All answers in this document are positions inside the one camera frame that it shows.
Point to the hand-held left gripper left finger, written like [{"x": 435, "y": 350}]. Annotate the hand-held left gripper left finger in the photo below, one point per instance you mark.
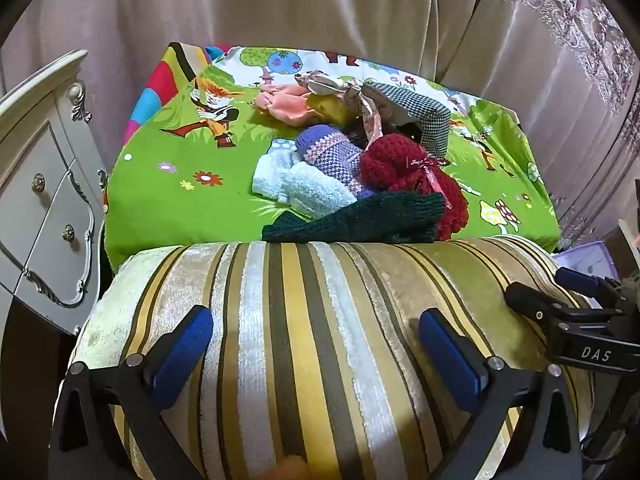
[{"x": 182, "y": 355}]

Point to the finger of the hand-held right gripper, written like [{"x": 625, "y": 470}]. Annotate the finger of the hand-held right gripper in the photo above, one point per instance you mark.
[
  {"x": 530, "y": 305},
  {"x": 577, "y": 280}
]

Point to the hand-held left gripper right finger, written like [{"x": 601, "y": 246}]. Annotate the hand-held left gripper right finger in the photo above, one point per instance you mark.
[{"x": 450, "y": 360}]

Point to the pink cloth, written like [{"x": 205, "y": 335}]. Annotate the pink cloth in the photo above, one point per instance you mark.
[{"x": 285, "y": 105}]

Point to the brown white patterned scarf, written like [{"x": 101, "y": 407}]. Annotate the brown white patterned scarf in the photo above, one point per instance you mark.
[{"x": 350, "y": 85}]

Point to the purple storage box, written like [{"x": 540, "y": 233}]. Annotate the purple storage box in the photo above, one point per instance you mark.
[{"x": 585, "y": 257}]

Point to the striped velvet cushion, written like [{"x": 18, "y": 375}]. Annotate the striped velvet cushion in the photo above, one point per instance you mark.
[{"x": 320, "y": 335}]

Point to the green cartoon printed blanket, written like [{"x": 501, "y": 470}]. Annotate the green cartoon printed blanket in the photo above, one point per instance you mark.
[{"x": 165, "y": 200}]

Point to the dark green knitted scarf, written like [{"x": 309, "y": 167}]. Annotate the dark green knitted scarf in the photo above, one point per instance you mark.
[{"x": 360, "y": 220}]

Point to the brass drawer knob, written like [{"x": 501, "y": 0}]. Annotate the brass drawer knob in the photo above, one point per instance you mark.
[
  {"x": 68, "y": 232},
  {"x": 38, "y": 183}
]

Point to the red knitted hat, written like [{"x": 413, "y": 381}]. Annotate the red knitted hat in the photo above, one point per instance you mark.
[{"x": 395, "y": 160}]

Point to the white fluffy towel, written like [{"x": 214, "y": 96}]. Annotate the white fluffy towel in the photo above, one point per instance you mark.
[{"x": 270, "y": 175}]

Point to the white ornate dresser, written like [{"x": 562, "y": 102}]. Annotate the white ornate dresser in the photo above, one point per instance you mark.
[{"x": 35, "y": 210}]

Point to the pale blue fluffy towel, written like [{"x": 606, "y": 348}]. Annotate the pale blue fluffy towel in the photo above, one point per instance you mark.
[{"x": 320, "y": 190}]

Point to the houndstooth fabric hat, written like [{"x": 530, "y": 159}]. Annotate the houndstooth fabric hat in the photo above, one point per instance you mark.
[{"x": 430, "y": 115}]

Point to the purple patterned knitted hat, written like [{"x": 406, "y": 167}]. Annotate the purple patterned knitted hat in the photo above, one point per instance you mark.
[{"x": 325, "y": 152}]

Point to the lace trimmed curtain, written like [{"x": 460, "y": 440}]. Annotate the lace trimmed curtain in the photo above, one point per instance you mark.
[{"x": 575, "y": 20}]

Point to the yellow fluffy cloth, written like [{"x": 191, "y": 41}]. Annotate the yellow fluffy cloth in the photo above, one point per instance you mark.
[{"x": 330, "y": 107}]

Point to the beige satin curtain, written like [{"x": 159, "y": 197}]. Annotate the beige satin curtain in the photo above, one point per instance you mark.
[{"x": 300, "y": 10}]

